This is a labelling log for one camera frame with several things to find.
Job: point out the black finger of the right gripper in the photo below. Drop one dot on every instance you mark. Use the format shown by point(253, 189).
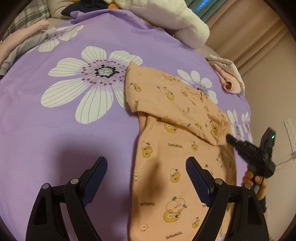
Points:
point(244, 148)

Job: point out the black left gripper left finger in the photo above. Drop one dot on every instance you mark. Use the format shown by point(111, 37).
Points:
point(46, 221)

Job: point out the person's right hand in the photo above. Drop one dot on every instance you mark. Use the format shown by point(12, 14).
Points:
point(258, 180)

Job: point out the white wall power strip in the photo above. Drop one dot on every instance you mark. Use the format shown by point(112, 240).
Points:
point(291, 135)

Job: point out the grey plaid pillow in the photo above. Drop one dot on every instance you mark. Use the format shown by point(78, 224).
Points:
point(37, 10)

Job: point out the folded pink beige clothes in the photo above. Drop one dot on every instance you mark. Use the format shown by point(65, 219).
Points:
point(228, 75)

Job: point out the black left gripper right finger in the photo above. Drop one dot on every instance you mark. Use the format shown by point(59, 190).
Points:
point(247, 218)

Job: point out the purple floral bed sheet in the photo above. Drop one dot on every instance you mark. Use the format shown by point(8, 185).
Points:
point(54, 125)

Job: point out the beige curtain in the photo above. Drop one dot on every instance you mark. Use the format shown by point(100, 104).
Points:
point(241, 31)

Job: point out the pink grey clothes pile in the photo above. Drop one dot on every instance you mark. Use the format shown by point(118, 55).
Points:
point(20, 42)

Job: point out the orange cartoon print baby garment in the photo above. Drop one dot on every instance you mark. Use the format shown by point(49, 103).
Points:
point(176, 122)

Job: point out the white plush blanket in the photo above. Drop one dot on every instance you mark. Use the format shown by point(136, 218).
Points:
point(175, 16)

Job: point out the dark navy garment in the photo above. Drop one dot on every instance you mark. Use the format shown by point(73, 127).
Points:
point(84, 6)

